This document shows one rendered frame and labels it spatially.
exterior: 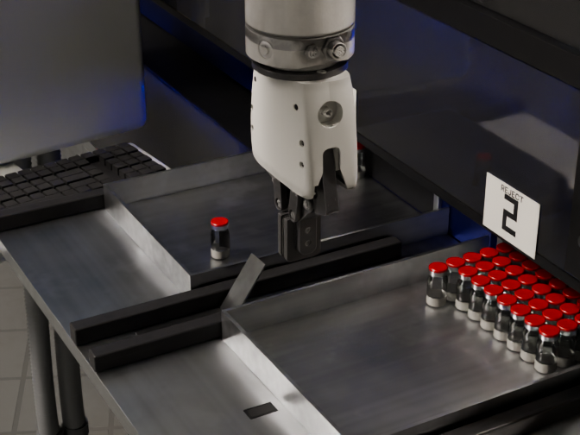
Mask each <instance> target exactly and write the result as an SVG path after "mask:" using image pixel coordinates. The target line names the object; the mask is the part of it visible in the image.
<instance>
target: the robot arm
mask: <svg viewBox="0 0 580 435"><path fill-rule="evenodd" d="M355 20H356V0H245V47H246V54H247V55H248V56H249V57H250V58H251V59H252V67H253V69H254V73H253V83H252V98H251V142H252V150H253V155H254V157H255V159H256V160H257V162H258V163H259V164H260V165H261V166H262V167H264V168H265V169H266V171H267V172H268V173H269V175H270V176H271V177H272V181H273V183H274V202H275V206H276V208H277V210H278V211H282V212H278V252H279V254H280V255H281V256H284V258H285V259H286V260H287V261H288V262H295V261H298V260H302V259H305V258H308V257H312V256H315V255H318V254H319V253H320V245H321V215H322V216H327V215H331V214H334V213H338V212H339V203H338V195H337V183H338V184H339V185H340V186H341V187H343V188H345V189H348V190H351V189H354V188H355V186H356V181H357V140H356V112H355V102H354V96H353V90H352V84H351V80H350V74H349V73H348V72H347V71H346V69H347V67H348V63H349V58H350V57H351V56H352V55H353V54H354V52H355Z"/></svg>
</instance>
